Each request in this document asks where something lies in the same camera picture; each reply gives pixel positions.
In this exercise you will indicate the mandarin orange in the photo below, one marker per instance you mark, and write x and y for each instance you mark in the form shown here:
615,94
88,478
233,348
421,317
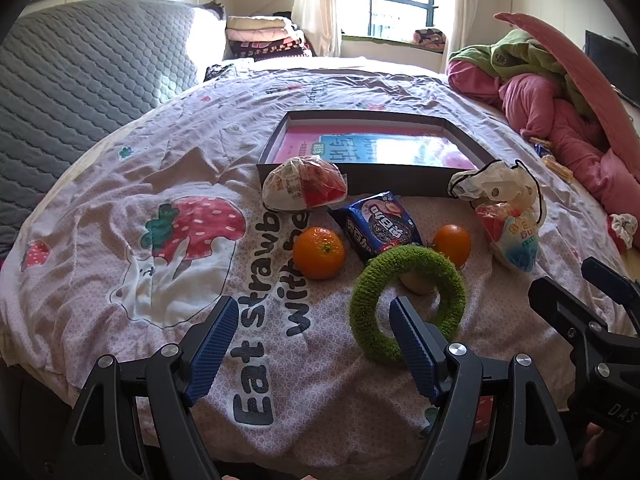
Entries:
452,245
319,252

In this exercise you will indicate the small blue snack packet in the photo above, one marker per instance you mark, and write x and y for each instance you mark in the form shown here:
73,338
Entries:
542,151

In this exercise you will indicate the blue toy egg packet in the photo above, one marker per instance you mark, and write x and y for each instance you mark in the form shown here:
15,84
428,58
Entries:
520,250

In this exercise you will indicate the yellow snack packet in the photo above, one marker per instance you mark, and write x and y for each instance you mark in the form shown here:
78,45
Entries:
536,140
559,167

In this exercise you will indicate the pink quilt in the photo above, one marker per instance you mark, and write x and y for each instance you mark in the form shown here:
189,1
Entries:
530,95

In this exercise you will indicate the dark patterned cloth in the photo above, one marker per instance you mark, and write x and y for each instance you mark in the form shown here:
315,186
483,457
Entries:
220,71

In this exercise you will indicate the pink quilted cushion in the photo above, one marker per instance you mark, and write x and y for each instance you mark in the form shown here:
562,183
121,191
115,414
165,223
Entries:
590,75

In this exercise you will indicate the stack of folded blankets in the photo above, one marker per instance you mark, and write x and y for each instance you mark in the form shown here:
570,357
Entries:
260,35

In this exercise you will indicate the cream curtain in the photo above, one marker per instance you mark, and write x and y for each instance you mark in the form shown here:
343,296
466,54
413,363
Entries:
462,5
315,5

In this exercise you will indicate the strawberry printed bedsheet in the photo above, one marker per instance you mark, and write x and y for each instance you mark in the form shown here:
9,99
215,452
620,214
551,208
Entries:
150,160

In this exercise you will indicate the small beige ball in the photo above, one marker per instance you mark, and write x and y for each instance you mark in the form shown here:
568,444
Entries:
416,282

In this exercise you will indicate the translucent beige shower cap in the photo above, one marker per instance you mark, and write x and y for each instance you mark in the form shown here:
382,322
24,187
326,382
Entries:
480,180

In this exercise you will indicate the person's right hand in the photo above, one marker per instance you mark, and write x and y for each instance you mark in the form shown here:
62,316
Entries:
600,442

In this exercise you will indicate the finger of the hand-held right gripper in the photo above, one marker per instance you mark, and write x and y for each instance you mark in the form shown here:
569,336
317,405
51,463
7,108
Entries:
555,300
600,272

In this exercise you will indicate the pink booklet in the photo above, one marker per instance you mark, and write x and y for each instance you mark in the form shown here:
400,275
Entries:
300,147

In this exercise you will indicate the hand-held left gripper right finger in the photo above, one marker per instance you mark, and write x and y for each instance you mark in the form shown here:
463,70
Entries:
415,345

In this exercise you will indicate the folded patterned cloth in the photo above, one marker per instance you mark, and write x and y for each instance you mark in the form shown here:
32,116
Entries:
430,39

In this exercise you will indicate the dark screen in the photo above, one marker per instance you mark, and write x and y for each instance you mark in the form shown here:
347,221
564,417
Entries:
607,60

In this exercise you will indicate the green garment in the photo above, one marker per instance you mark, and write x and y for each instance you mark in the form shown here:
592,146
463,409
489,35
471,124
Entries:
520,55

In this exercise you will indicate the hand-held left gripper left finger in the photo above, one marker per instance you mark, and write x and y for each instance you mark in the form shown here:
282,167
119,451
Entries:
215,345

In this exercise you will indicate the blue cookie packet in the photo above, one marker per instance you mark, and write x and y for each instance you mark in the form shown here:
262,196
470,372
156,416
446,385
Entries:
375,225

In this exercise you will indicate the red toy egg packet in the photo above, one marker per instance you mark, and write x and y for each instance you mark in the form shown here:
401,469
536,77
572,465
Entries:
300,185

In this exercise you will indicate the white red scrunchie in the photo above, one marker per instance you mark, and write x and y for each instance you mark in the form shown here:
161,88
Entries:
624,227

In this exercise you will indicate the grey quilted headboard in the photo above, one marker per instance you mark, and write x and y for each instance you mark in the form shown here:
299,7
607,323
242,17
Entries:
75,85

